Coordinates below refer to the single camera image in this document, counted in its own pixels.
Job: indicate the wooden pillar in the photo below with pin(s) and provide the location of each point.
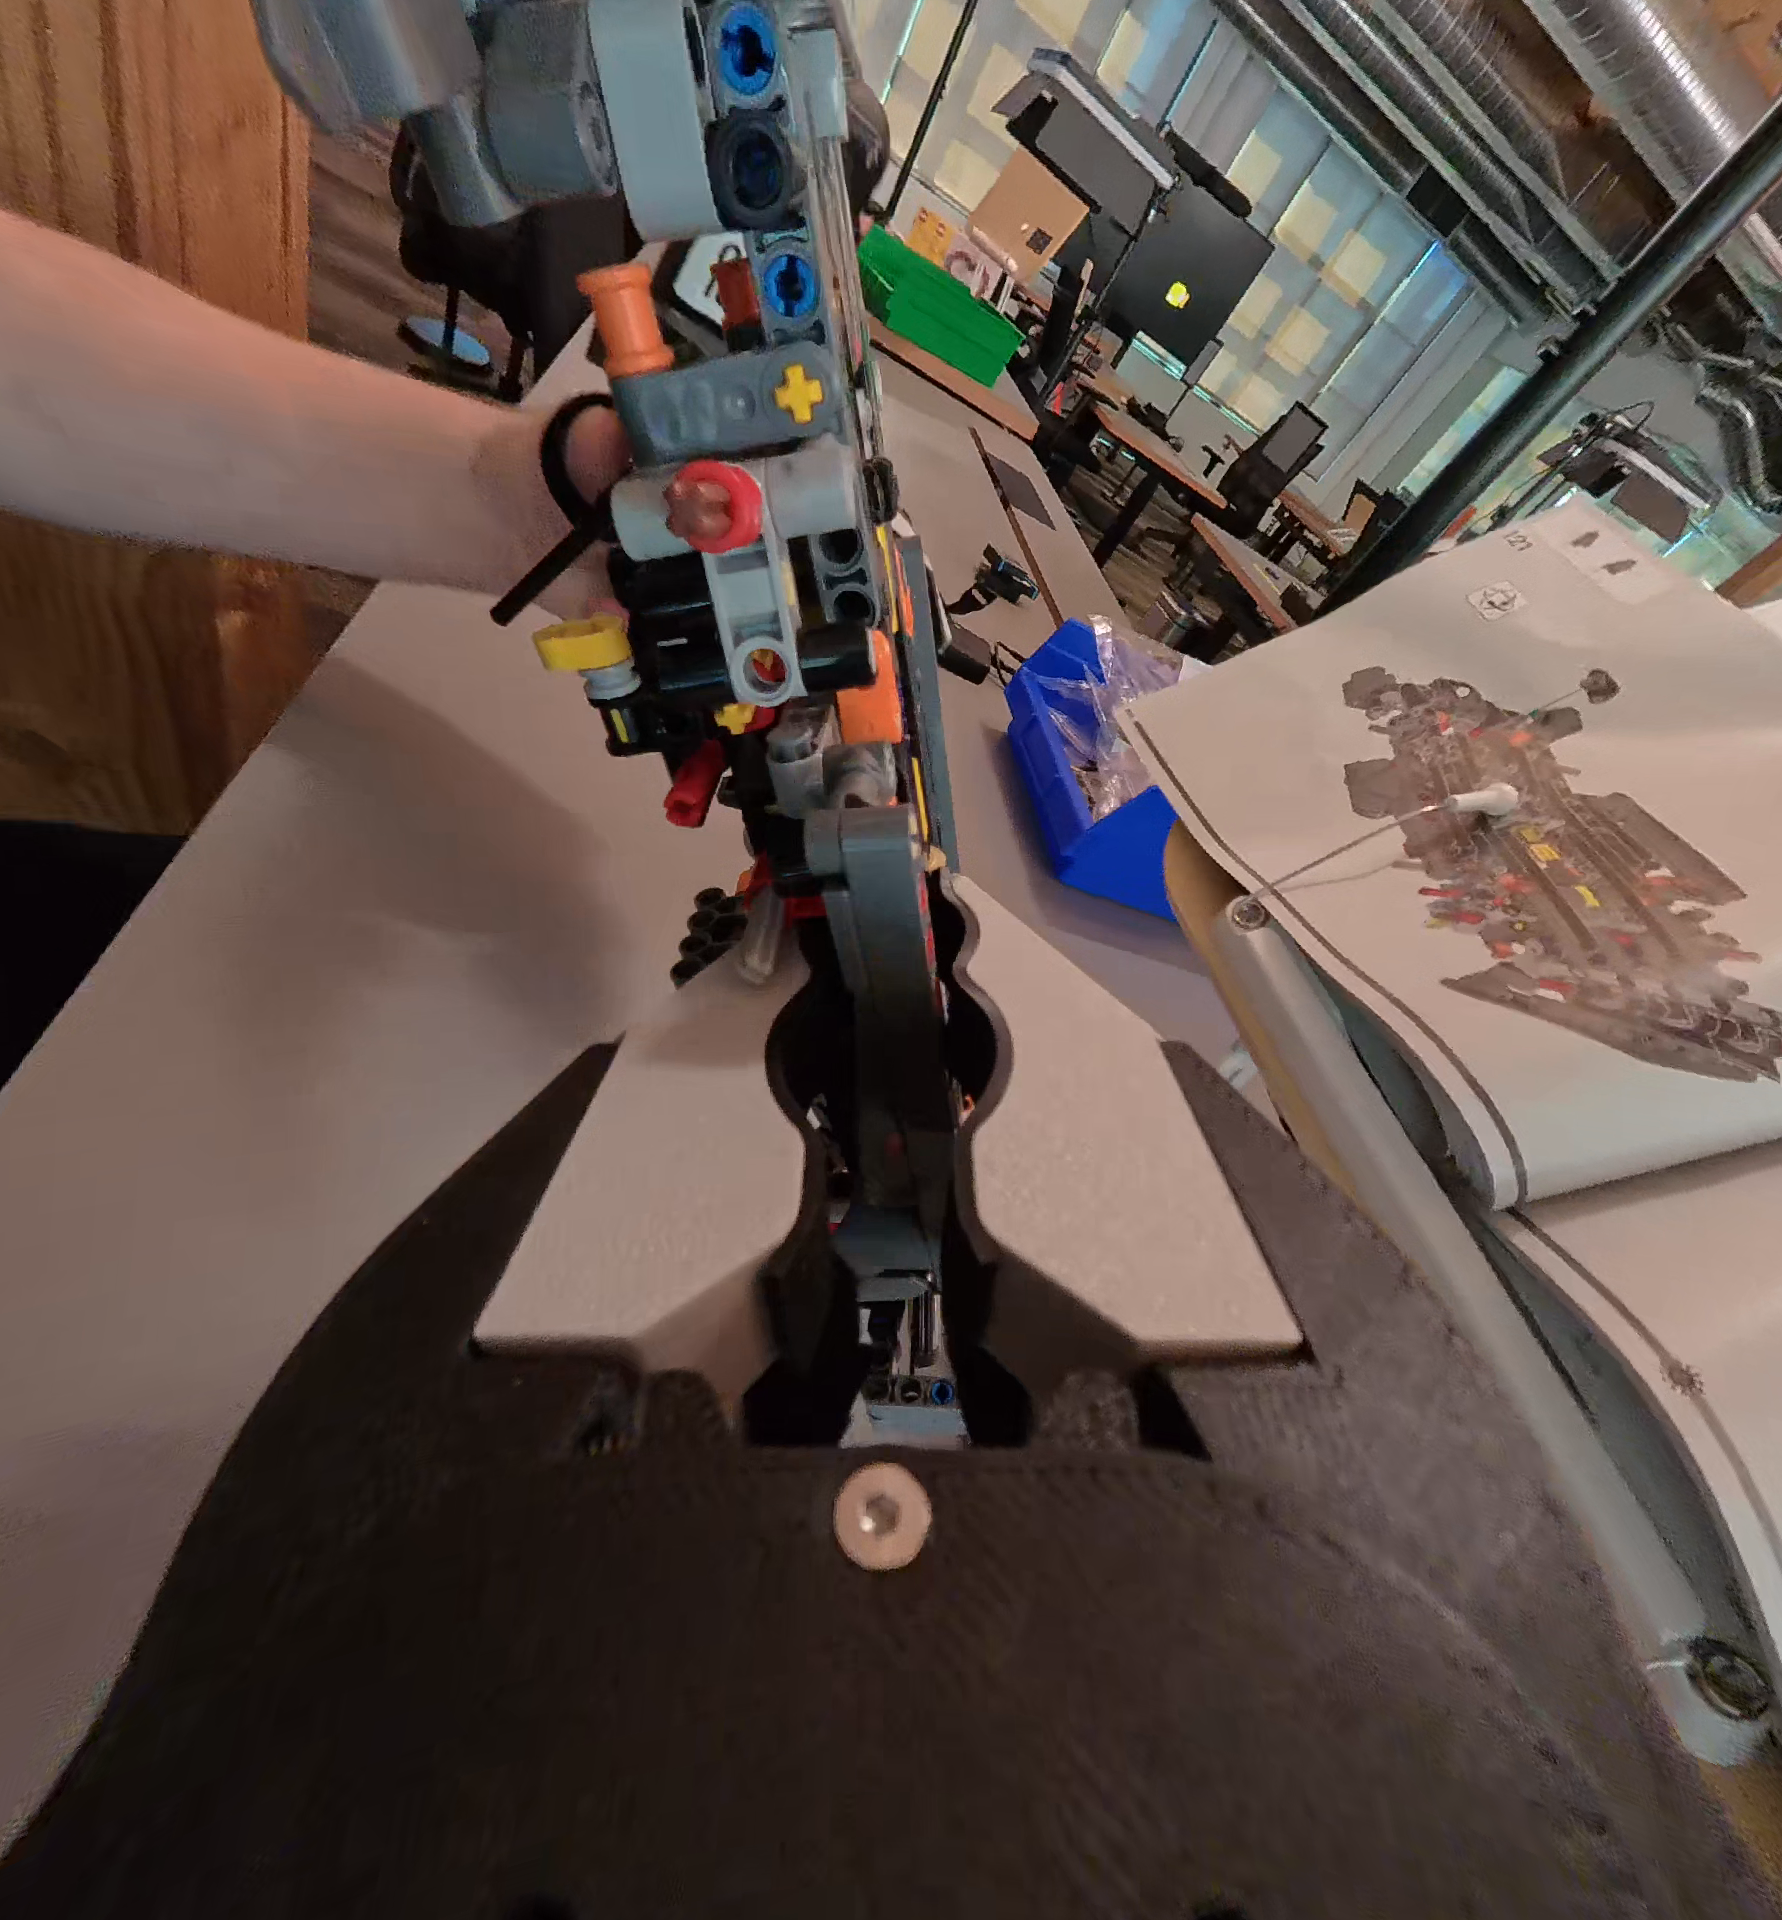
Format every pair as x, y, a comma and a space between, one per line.
126, 121

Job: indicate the lego car model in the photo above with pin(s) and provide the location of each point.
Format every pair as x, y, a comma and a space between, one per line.
742, 601

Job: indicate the blue plastic bin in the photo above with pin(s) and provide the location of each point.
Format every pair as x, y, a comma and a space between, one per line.
1116, 863

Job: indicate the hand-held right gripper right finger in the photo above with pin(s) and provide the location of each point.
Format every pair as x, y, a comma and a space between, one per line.
1131, 1202

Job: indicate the white book stand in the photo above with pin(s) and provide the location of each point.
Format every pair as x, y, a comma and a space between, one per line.
1476, 1290

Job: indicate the cardboard box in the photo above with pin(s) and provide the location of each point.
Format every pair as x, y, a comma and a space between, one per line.
1025, 204

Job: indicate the clear plastic bags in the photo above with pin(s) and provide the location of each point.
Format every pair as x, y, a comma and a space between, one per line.
1116, 705

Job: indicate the black metal pole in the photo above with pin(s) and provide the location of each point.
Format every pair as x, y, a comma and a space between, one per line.
1610, 323

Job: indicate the lego instruction booklet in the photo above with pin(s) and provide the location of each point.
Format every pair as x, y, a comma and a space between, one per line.
1582, 721

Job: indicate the person's left forearm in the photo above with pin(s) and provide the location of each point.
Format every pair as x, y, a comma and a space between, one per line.
232, 406

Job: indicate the person's left hand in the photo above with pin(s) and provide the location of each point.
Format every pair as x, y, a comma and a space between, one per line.
516, 503

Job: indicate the stacked green plastic bins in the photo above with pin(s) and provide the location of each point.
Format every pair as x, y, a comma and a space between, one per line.
938, 308

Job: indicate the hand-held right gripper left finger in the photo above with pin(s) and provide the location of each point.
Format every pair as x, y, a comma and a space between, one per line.
651, 1202

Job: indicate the black computer monitor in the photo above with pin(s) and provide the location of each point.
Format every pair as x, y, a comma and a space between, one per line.
1192, 261

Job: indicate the black office chair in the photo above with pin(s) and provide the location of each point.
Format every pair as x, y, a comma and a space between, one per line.
457, 241

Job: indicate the silver air duct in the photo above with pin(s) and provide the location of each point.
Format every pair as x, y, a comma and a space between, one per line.
1658, 61

